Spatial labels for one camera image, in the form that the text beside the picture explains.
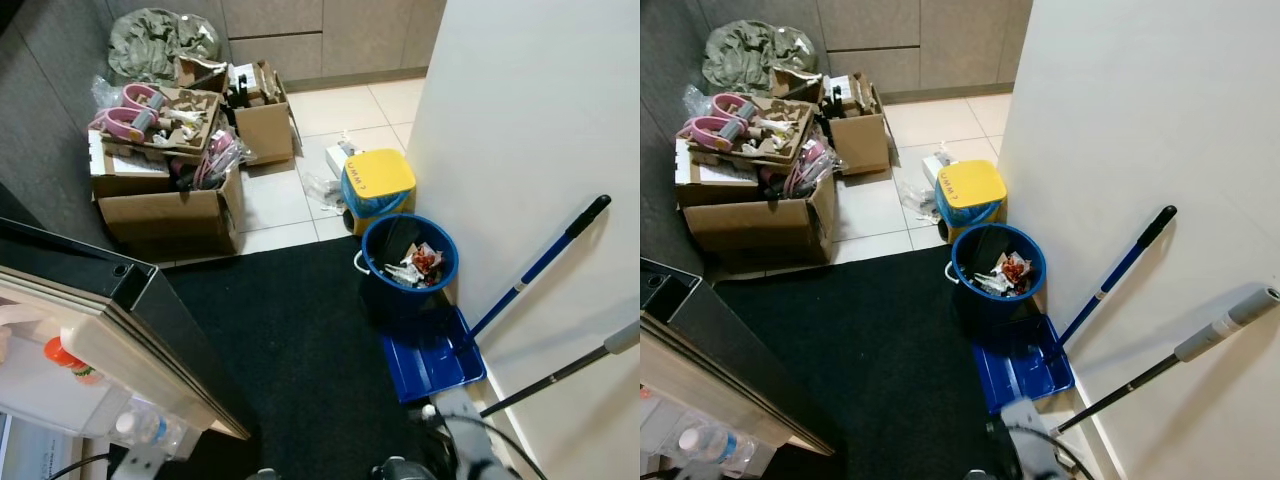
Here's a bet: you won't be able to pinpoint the orange cap clear bottle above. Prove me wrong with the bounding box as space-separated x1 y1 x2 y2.
42 337 106 386

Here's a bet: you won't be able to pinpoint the fridge door with shelves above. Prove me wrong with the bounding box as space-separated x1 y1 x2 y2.
640 258 841 479
0 215 253 471

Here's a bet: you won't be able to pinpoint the white paper sheet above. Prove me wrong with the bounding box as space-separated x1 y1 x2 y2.
675 140 761 189
88 130 171 181

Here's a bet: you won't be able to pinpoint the black grey mop pole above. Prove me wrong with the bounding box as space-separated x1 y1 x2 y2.
1050 285 1280 436
480 320 641 419

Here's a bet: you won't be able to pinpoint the large cardboard box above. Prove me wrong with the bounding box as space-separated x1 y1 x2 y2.
675 140 839 263
90 130 246 256

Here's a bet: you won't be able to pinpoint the pink plastic hoop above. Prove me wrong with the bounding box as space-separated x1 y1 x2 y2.
120 83 171 113
678 117 741 151
90 108 151 141
710 92 761 121

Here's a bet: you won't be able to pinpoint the cardboard pulp tray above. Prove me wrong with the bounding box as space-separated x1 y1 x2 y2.
690 95 816 166
100 85 223 161

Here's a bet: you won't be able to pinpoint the olive green fabric bag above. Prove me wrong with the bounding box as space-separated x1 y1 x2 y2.
703 18 816 96
108 8 221 86

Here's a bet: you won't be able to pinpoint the red white wrapper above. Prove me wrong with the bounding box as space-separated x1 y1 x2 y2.
410 243 446 286
1000 252 1036 293

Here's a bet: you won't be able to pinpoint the white cap water bottle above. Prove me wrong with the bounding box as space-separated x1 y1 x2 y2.
112 405 186 456
678 425 751 466

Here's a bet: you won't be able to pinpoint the small flat cardboard box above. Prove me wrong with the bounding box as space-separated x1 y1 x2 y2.
175 55 231 96
770 65 826 101

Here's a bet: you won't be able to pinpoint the black flat trash piece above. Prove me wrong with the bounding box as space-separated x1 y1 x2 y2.
380 218 426 266
965 228 1011 276

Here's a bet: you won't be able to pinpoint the tall open cardboard box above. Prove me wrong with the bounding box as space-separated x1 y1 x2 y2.
225 60 296 166
820 72 893 176

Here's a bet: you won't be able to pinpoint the blue dustpan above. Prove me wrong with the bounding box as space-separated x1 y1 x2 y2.
972 315 1076 416
378 305 488 404

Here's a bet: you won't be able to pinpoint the blue bucket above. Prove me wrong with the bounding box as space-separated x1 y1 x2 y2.
945 223 1049 326
355 213 461 321

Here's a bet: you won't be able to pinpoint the yellow lid blue bin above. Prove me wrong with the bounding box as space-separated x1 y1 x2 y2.
340 148 418 236
935 158 1009 241

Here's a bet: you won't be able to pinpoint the black floor mat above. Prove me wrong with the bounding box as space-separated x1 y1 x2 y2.
150 235 521 480
710 245 1101 480

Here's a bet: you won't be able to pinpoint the clear plastic bag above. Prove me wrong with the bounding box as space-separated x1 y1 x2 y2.
303 170 349 213
897 178 941 223

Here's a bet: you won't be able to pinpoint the grey kitchen cabinets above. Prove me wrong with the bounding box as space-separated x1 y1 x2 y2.
220 0 446 91
815 0 1031 101

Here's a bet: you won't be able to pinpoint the pink cord bundle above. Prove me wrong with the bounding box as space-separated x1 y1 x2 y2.
785 140 836 199
195 130 256 191

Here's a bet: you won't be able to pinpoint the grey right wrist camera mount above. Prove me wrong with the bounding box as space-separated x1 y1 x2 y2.
998 398 1053 453
432 390 483 443

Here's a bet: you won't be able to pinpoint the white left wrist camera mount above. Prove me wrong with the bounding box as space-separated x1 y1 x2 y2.
122 445 169 480

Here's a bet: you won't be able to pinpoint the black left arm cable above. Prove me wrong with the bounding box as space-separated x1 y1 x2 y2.
45 452 113 480

